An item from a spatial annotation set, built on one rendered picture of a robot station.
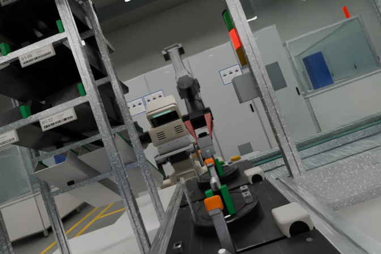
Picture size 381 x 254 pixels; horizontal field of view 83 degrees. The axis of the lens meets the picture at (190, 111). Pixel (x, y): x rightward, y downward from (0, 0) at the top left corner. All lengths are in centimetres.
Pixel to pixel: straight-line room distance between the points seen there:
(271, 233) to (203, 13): 892
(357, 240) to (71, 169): 67
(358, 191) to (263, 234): 33
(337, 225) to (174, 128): 115
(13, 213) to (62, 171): 528
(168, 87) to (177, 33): 530
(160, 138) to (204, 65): 253
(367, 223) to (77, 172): 73
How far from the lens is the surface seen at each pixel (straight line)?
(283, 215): 39
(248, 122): 377
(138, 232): 57
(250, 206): 44
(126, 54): 911
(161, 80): 383
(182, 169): 149
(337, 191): 64
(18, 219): 600
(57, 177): 80
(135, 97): 391
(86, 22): 81
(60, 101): 67
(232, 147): 376
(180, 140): 140
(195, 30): 887
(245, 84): 58
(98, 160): 72
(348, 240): 39
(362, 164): 65
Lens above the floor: 117
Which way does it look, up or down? 3 degrees up
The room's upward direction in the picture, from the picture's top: 20 degrees counter-clockwise
